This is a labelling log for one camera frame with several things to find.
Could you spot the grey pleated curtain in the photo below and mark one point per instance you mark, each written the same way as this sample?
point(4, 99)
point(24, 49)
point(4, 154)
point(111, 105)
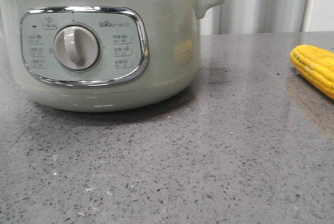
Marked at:
point(267, 16)

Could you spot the yellow knitted corn cob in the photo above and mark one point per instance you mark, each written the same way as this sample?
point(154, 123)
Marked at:
point(316, 65)

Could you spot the pale green electric cooking pot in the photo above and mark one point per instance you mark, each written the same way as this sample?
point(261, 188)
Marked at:
point(103, 55)

